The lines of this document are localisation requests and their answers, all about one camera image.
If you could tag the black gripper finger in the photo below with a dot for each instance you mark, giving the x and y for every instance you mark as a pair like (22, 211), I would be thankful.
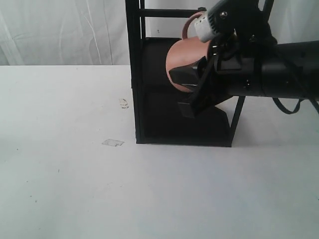
(189, 75)
(188, 107)

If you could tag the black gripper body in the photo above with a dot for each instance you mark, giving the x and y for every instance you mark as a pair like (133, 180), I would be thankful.
(231, 69)

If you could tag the pink ceramic mug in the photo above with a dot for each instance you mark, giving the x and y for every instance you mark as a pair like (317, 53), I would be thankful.
(186, 51)

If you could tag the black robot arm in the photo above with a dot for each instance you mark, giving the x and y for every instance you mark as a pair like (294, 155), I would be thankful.
(287, 73)

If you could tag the black metal shelf rack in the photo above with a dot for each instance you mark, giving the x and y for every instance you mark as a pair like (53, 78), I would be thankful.
(158, 119)

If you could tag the small tape scrap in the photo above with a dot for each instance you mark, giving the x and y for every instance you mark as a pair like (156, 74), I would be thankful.
(124, 103)

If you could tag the clear tape piece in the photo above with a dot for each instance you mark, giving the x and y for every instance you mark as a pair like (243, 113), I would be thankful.
(112, 142)

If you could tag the white backdrop curtain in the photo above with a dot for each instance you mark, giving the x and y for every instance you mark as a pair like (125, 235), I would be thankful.
(94, 32)

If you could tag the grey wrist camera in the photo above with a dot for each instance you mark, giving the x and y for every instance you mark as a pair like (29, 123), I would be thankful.
(226, 17)

